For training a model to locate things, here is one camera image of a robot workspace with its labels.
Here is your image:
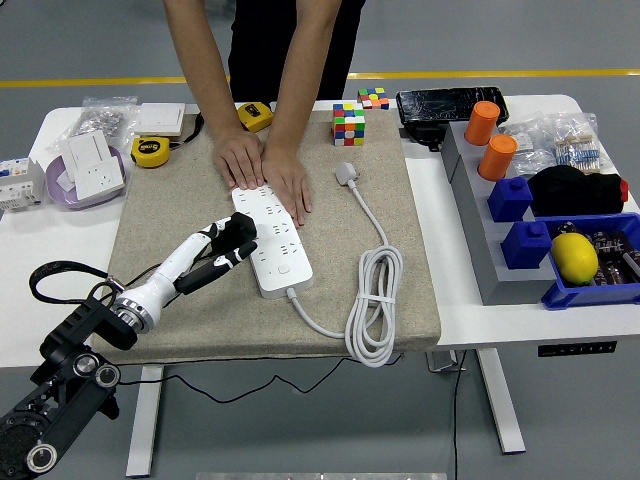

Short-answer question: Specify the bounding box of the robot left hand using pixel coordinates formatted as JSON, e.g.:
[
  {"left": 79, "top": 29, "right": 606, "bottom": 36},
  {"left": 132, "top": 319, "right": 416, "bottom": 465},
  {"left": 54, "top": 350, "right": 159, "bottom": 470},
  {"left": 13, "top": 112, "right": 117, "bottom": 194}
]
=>
[{"left": 122, "top": 212, "right": 260, "bottom": 325}]

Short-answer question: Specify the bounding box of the person's left hand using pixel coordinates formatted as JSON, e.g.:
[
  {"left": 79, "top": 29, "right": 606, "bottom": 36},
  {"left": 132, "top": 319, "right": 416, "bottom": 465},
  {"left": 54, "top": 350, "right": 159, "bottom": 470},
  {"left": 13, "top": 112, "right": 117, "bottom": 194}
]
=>
[{"left": 260, "top": 143, "right": 315, "bottom": 230}]

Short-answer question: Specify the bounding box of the person's right hand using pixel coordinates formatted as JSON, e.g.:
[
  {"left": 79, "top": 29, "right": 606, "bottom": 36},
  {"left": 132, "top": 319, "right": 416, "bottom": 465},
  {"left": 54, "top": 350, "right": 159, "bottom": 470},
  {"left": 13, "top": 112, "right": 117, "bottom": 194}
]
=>
[{"left": 212, "top": 128, "right": 267, "bottom": 192}]

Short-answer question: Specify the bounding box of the black plug with cord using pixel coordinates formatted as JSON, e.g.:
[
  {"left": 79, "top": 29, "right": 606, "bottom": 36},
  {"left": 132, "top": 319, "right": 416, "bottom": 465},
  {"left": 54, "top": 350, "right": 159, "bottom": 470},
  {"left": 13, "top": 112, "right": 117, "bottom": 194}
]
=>
[{"left": 107, "top": 212, "right": 404, "bottom": 405}]

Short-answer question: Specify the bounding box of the white power strip with cord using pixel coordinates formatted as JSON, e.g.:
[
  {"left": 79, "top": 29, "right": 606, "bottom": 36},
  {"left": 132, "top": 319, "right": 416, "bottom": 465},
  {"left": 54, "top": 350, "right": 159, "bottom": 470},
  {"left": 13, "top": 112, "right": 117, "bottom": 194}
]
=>
[{"left": 230, "top": 161, "right": 405, "bottom": 370}]

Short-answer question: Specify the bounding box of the beige mat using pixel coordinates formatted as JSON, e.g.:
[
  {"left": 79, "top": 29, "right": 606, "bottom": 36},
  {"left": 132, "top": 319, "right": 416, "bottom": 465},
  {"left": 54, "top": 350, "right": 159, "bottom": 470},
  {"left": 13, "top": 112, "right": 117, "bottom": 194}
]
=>
[{"left": 92, "top": 110, "right": 443, "bottom": 361}]

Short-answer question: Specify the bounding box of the large puzzle cube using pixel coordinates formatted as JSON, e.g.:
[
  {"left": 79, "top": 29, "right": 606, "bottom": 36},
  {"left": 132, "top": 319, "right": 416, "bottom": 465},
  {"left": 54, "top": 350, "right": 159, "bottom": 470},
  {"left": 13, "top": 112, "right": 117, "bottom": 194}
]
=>
[{"left": 331, "top": 103, "right": 367, "bottom": 149}]

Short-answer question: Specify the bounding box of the small puzzle cube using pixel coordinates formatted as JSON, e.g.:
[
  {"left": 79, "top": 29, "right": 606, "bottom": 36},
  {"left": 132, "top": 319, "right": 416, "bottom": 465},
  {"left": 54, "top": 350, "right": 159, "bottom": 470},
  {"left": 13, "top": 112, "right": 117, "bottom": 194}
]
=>
[{"left": 356, "top": 88, "right": 391, "bottom": 112}]

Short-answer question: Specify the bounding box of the purple plate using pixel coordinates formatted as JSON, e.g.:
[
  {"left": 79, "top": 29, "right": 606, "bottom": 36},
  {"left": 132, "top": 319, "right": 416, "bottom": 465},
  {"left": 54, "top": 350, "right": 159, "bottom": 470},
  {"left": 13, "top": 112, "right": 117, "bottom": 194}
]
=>
[{"left": 44, "top": 145, "right": 133, "bottom": 212}]

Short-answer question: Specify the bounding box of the person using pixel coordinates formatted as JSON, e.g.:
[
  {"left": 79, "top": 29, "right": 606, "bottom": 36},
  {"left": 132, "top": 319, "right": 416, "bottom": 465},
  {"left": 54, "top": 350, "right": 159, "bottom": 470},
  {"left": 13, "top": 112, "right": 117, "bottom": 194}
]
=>
[{"left": 227, "top": 0, "right": 367, "bottom": 104}]

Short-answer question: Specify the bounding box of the clear bag of metal parts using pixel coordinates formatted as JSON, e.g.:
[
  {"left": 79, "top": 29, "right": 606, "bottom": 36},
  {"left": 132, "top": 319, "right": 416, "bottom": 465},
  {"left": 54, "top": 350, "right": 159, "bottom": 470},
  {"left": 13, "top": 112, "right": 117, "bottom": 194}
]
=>
[{"left": 48, "top": 96, "right": 140, "bottom": 155}]

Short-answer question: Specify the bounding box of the white table leg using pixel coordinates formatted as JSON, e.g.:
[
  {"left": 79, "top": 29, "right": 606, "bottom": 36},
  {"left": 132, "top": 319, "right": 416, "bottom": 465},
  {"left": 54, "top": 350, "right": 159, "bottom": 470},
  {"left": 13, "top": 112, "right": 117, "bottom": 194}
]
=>
[
  {"left": 475, "top": 348, "right": 528, "bottom": 455},
  {"left": 124, "top": 365, "right": 166, "bottom": 479}
]

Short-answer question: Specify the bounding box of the black wrapped box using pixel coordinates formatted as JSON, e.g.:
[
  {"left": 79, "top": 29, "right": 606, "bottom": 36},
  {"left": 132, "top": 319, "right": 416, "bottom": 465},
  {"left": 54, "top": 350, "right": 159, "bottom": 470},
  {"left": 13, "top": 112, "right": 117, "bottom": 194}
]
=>
[{"left": 395, "top": 87, "right": 511, "bottom": 137}]

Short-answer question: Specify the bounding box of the white circuit breaker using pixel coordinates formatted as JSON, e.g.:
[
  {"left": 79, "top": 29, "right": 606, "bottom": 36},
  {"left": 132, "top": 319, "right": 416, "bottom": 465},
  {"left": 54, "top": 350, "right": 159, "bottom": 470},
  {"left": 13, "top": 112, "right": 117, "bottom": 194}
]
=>
[{"left": 0, "top": 158, "right": 46, "bottom": 215}]

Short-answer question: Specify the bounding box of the grey stepped stand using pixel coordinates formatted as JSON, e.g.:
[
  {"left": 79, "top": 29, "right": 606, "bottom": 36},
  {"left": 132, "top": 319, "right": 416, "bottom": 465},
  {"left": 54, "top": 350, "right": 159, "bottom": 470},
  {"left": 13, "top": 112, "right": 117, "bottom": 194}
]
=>
[{"left": 439, "top": 120, "right": 572, "bottom": 307}]

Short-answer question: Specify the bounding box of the orange cylinder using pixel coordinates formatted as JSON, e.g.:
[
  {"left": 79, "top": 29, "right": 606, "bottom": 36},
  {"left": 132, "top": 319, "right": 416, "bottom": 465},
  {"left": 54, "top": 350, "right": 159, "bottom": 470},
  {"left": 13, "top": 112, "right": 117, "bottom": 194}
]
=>
[
  {"left": 476, "top": 134, "right": 519, "bottom": 183},
  {"left": 463, "top": 101, "right": 502, "bottom": 148}
]

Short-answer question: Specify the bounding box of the blue block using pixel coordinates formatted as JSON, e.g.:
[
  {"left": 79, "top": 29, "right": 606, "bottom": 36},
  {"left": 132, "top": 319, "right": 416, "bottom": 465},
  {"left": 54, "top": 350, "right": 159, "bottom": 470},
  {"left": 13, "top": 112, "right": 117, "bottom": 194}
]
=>
[
  {"left": 486, "top": 176, "right": 535, "bottom": 225},
  {"left": 500, "top": 220, "right": 555, "bottom": 272}
]

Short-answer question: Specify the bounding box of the clear bag of small parts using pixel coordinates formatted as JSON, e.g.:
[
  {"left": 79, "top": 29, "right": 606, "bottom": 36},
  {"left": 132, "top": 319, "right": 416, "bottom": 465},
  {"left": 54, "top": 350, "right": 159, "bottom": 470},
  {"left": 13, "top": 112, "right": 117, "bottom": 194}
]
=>
[{"left": 498, "top": 118, "right": 560, "bottom": 180}]

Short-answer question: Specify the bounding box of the black cloth with red tag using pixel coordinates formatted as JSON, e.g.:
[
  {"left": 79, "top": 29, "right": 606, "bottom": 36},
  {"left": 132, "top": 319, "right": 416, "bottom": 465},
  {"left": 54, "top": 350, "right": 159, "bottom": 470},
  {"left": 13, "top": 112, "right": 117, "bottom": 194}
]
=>
[{"left": 527, "top": 164, "right": 631, "bottom": 219}]

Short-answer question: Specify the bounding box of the clear bag of resistors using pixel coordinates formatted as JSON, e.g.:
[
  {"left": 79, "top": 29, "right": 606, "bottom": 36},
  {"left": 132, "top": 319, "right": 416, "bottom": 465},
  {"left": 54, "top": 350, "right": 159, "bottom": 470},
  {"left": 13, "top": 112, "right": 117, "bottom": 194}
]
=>
[{"left": 543, "top": 113, "right": 617, "bottom": 177}]

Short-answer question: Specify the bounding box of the yellow lemon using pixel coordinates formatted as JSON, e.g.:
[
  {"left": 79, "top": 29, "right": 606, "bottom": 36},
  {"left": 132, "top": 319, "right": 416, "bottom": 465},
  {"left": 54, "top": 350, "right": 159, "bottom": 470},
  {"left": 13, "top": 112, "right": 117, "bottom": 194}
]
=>
[{"left": 550, "top": 233, "right": 601, "bottom": 288}]

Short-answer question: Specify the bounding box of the blue plastic bin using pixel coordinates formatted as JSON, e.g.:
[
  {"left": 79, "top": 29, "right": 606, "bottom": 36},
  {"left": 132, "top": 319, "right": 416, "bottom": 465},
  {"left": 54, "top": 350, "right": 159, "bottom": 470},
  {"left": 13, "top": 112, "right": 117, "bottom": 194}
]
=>
[{"left": 540, "top": 212, "right": 640, "bottom": 312}]

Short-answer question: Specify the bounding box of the black desk control panel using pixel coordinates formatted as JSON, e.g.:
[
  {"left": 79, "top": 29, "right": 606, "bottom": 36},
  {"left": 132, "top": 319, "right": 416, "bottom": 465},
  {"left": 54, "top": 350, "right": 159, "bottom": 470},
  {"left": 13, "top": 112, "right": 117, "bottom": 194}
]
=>
[{"left": 538, "top": 341, "right": 619, "bottom": 359}]

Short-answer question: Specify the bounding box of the white wall switch panel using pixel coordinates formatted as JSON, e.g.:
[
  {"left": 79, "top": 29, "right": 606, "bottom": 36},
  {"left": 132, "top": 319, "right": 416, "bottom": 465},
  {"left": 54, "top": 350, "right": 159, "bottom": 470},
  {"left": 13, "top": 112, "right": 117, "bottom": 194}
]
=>
[{"left": 133, "top": 103, "right": 188, "bottom": 140}]

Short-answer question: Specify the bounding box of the yellow tape measure with strap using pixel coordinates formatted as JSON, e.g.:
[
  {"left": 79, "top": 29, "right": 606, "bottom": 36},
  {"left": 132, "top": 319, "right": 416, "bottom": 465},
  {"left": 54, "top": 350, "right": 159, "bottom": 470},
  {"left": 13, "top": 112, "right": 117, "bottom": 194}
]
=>
[{"left": 129, "top": 114, "right": 205, "bottom": 171}]

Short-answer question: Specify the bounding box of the grey metal bracket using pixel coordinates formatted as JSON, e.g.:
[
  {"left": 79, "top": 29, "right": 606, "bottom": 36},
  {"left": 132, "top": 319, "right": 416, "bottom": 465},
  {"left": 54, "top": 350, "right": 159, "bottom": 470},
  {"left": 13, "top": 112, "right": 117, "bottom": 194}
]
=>
[{"left": 425, "top": 349, "right": 468, "bottom": 375}]

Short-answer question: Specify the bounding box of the black hanging cable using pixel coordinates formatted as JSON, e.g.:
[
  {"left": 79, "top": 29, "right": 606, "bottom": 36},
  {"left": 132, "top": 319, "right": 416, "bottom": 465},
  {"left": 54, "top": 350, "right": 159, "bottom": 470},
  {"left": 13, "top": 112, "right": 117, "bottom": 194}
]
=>
[{"left": 451, "top": 350, "right": 468, "bottom": 480}]

